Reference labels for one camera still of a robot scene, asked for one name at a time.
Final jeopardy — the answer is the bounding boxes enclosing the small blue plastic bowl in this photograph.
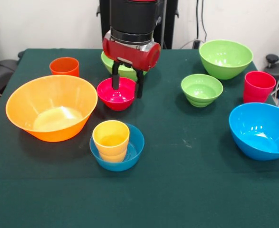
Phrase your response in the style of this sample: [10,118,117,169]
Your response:
[89,123,145,172]

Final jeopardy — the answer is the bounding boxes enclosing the small pink plastic bowl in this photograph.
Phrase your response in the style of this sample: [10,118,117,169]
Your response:
[96,76,138,112]

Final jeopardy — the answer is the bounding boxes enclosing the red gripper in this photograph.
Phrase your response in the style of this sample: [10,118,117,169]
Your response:
[103,30,161,99]

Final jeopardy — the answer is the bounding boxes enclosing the black chair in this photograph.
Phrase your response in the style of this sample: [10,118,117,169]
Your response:
[0,30,19,95]

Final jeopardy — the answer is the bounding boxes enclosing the large green plastic bowl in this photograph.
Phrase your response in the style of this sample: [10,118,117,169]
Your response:
[199,39,254,80]
[101,51,152,82]

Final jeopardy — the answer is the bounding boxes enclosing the black cable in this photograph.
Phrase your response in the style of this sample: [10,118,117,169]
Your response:
[195,0,201,41]
[201,0,208,41]

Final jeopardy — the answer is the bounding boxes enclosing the yellow plastic cup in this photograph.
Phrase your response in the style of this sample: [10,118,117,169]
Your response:
[92,120,130,163]

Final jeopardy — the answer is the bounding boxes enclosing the red plastic cup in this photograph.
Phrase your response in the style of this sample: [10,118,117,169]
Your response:
[242,71,277,104]

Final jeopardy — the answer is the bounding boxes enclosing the black round knob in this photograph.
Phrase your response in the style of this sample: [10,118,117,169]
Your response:
[265,54,279,69]

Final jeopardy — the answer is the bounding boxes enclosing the grey cable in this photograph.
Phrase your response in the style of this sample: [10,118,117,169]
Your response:
[179,39,197,49]

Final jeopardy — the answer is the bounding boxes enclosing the large blue plastic bowl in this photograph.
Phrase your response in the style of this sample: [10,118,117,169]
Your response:
[229,102,279,162]

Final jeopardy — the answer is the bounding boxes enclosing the small green plastic bowl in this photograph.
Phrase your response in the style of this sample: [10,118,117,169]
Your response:
[181,73,224,108]

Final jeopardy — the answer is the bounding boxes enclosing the large orange plastic bowl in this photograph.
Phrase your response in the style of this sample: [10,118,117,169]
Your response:
[5,75,98,143]

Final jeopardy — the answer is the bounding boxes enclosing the orange plastic cup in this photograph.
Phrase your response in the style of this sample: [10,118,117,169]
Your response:
[49,57,80,78]

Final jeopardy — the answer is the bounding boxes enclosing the dark green table cloth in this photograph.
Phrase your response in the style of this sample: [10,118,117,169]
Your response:
[0,48,279,228]

